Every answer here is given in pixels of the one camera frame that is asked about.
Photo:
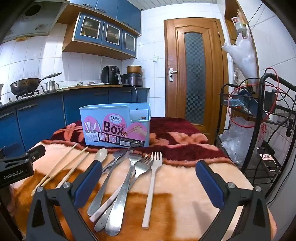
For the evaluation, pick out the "metal kettle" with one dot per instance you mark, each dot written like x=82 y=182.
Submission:
x=50 y=87

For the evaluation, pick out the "black wok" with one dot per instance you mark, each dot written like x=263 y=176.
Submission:
x=25 y=85

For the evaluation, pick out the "brown pot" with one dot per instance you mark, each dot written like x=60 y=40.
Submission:
x=134 y=69

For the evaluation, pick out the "beige plastic spoon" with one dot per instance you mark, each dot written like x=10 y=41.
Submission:
x=101 y=154

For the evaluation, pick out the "blue glass-door wall cabinet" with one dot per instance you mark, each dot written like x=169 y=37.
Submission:
x=78 y=30

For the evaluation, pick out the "wooden door with glass pane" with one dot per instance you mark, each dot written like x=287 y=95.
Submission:
x=175 y=92

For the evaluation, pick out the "black air fryer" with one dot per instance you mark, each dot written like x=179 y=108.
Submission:
x=109 y=74

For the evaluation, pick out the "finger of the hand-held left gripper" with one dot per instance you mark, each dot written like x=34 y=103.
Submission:
x=10 y=149
x=35 y=151

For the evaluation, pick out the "wooden wall shelf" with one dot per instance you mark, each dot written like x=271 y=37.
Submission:
x=229 y=9

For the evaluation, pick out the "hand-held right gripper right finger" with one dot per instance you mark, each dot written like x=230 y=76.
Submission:
x=209 y=187

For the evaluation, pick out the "gas stove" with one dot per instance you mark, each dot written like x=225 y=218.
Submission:
x=27 y=95

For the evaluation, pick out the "blue solid-door wall cabinet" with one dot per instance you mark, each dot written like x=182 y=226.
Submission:
x=108 y=9

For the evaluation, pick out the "white plastic bag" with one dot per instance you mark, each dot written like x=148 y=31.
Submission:
x=245 y=58

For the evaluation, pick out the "black smartphone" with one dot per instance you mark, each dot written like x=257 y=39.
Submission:
x=270 y=161

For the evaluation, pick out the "blue kitchen base cabinets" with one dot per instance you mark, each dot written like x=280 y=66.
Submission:
x=41 y=115

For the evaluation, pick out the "white plastic fork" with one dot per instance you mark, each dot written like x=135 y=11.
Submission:
x=150 y=197

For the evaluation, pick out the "floral fleece blanket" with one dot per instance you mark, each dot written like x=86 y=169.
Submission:
x=185 y=208

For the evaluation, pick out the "white wall switch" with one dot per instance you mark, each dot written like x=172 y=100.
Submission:
x=156 y=59

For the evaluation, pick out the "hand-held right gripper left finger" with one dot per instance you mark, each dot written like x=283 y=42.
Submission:
x=89 y=183

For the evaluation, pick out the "light blue utensil box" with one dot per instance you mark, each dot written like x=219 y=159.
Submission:
x=92 y=111

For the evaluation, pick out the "dark rice cooker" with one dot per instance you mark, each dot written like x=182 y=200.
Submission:
x=131 y=80

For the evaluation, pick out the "blue patterned cloth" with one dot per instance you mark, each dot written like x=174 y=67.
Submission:
x=249 y=99

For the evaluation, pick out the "clear crumpled plastic bag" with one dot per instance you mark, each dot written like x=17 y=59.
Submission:
x=235 y=141

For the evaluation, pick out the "black metal rack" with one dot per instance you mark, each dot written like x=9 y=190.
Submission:
x=260 y=92

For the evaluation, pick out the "grey range hood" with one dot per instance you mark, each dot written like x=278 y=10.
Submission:
x=30 y=20

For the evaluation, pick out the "red and white container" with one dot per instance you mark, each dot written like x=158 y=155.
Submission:
x=239 y=23

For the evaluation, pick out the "wooden cutting board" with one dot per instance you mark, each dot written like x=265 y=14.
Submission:
x=92 y=87

